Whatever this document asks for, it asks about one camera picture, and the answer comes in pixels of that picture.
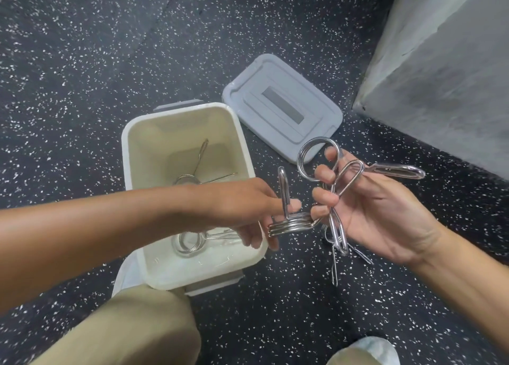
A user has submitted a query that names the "person's left forearm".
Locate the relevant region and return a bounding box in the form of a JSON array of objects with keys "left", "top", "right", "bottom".
[{"left": 0, "top": 185, "right": 207, "bottom": 314}]

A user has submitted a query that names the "white plastic storage bin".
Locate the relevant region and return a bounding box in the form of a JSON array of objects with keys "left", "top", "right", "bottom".
[{"left": 121, "top": 99, "right": 269, "bottom": 296}]

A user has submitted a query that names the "person's right hand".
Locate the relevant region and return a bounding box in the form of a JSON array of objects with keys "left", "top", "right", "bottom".
[{"left": 310, "top": 147, "right": 442, "bottom": 263}]

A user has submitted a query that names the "grey plastic bin lid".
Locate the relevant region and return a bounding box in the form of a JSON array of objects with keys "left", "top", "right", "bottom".
[{"left": 221, "top": 54, "right": 343, "bottom": 164}]

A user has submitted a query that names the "grey concrete block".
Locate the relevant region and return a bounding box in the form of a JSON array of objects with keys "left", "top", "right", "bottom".
[{"left": 352, "top": 0, "right": 509, "bottom": 180}]

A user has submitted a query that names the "person's left hand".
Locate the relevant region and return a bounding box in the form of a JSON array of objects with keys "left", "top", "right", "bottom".
[{"left": 199, "top": 178, "right": 302, "bottom": 252}]

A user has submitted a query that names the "metal spring collar clip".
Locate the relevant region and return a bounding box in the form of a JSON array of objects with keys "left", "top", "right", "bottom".
[
  {"left": 267, "top": 167, "right": 323, "bottom": 239},
  {"left": 296, "top": 137, "right": 426, "bottom": 182},
  {"left": 324, "top": 225, "right": 374, "bottom": 288},
  {"left": 173, "top": 139, "right": 238, "bottom": 186},
  {"left": 172, "top": 227, "right": 243, "bottom": 258},
  {"left": 324, "top": 160, "right": 365, "bottom": 257}
]

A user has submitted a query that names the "person's right forearm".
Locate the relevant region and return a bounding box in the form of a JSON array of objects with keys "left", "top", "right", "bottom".
[{"left": 410, "top": 221, "right": 509, "bottom": 355}]

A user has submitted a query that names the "beige trouser leg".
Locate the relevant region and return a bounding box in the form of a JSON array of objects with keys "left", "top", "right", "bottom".
[{"left": 30, "top": 285, "right": 202, "bottom": 365}]

